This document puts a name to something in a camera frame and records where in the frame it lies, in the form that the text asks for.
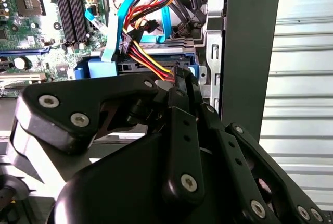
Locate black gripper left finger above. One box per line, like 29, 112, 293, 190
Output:
11, 67, 206, 207

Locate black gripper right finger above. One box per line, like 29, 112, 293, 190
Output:
185, 69, 326, 224

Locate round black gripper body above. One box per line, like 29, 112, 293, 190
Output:
49, 133, 242, 224

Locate hard disk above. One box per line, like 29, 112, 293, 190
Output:
73, 51, 200, 82

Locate long blue data wire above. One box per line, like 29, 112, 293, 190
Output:
100, 0, 172, 64

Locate red yellow power wire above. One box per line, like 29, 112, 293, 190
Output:
121, 0, 177, 82

